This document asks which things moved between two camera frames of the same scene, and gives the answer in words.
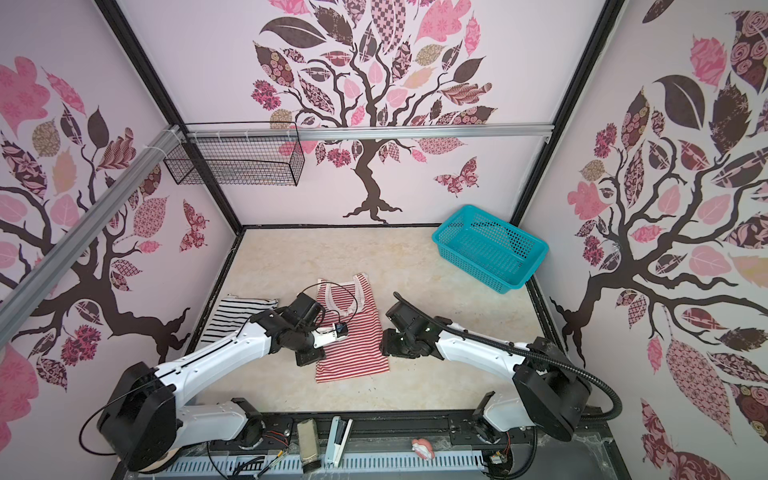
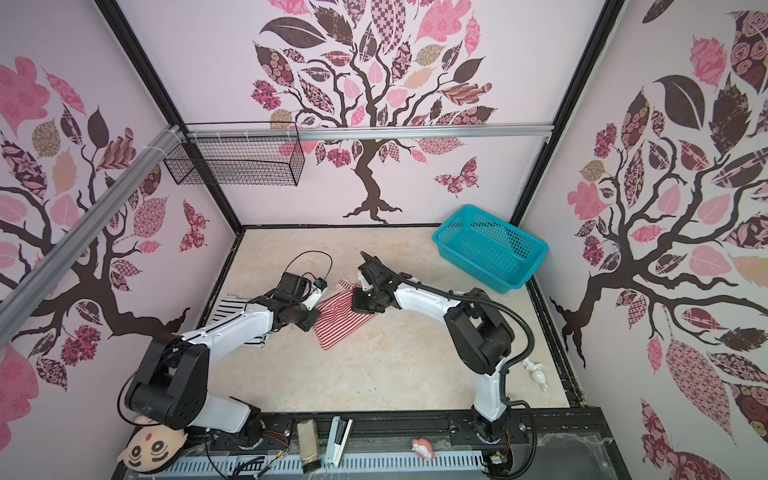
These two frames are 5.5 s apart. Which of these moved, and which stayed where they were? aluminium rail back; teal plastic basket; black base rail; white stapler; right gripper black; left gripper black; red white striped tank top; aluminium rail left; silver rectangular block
Moved: left gripper black; right gripper black; red white striped tank top
Stayed: black base rail; aluminium rail left; white stapler; silver rectangular block; teal plastic basket; aluminium rail back
